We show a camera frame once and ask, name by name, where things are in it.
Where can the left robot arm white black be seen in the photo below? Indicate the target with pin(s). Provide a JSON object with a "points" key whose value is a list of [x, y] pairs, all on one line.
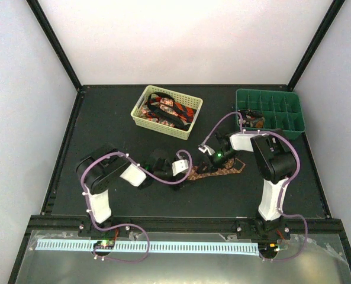
{"points": [[99, 171]]}

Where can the red black striped tie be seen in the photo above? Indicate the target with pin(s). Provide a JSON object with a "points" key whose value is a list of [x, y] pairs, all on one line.
{"points": [[186, 114]]}

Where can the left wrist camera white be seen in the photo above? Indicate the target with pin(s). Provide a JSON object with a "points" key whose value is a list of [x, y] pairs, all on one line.
{"points": [[180, 167]]}

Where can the black frame post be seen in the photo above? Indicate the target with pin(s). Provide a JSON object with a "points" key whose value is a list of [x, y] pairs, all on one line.
{"points": [[54, 41], [316, 40]]}

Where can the left black frame post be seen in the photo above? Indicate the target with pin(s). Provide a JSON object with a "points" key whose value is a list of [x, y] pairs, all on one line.
{"points": [[54, 41]]}

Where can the left controller board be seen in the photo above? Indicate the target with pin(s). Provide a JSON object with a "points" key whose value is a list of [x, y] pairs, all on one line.
{"points": [[107, 240]]}

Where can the rolled dark floral tie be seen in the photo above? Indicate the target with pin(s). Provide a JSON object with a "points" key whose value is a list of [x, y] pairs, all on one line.
{"points": [[252, 118]]}

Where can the right black frame post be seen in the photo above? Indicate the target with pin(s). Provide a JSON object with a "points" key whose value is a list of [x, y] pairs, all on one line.
{"points": [[316, 40]]}

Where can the controller board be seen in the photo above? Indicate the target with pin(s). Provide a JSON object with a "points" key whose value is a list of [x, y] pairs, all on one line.
{"points": [[107, 240], [270, 249]]}

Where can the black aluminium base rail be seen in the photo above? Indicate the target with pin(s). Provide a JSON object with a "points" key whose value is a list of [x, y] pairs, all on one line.
{"points": [[242, 228]]}

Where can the green divided organizer tray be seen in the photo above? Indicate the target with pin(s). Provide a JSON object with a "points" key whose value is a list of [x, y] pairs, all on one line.
{"points": [[279, 109]]}

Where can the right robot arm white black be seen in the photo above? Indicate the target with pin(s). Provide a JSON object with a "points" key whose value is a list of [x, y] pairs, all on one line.
{"points": [[278, 164]]}

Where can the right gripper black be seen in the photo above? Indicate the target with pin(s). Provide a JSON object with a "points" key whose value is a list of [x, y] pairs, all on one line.
{"points": [[211, 165]]}

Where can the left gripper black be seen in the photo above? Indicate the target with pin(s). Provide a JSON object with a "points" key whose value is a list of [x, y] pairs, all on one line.
{"points": [[179, 184]]}

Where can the cream plastic basket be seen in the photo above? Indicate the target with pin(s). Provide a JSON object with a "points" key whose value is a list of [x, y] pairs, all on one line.
{"points": [[187, 100]]}

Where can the light blue slotted cable duct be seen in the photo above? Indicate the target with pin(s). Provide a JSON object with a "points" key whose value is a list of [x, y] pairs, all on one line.
{"points": [[173, 247]]}

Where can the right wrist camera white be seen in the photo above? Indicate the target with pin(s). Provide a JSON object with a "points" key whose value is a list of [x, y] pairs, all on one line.
{"points": [[206, 149]]}

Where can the right controller board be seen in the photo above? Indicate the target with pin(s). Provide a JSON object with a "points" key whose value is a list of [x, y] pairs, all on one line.
{"points": [[270, 249]]}

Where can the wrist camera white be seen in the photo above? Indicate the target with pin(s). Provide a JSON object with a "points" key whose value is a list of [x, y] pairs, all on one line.
{"points": [[180, 167], [206, 149]]}

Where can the brown floral tie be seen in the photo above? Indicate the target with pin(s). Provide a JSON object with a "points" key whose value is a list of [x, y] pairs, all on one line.
{"points": [[232, 167]]}

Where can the pink floral black tie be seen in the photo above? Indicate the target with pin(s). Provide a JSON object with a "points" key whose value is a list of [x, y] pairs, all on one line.
{"points": [[155, 111]]}

